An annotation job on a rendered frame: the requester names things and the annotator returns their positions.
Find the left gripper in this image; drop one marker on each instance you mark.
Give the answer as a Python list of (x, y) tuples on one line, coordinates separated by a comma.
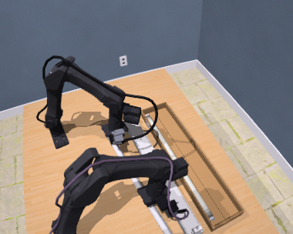
[(116, 130)]

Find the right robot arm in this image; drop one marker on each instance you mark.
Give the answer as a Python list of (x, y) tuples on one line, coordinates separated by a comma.
[(87, 188)]

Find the grey tube with white end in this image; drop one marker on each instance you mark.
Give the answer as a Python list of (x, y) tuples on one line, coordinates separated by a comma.
[(152, 208)]

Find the long brown cardboard carton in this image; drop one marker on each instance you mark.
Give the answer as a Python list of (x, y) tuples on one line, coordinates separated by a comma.
[(212, 188)]

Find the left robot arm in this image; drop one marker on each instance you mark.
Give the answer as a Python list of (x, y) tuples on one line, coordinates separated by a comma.
[(118, 109)]

